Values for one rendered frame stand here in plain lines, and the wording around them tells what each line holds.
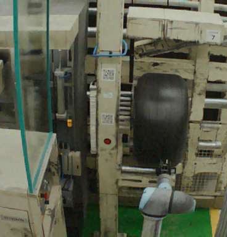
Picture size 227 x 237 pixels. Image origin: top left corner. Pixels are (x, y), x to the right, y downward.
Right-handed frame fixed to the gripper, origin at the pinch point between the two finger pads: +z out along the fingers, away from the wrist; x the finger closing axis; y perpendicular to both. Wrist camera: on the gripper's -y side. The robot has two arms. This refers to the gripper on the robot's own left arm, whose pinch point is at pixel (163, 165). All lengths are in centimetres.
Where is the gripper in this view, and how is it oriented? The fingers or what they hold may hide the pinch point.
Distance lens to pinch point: 263.9
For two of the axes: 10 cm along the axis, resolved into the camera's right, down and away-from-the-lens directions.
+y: 0.5, -9.3, -3.6
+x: -10.0, -0.6, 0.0
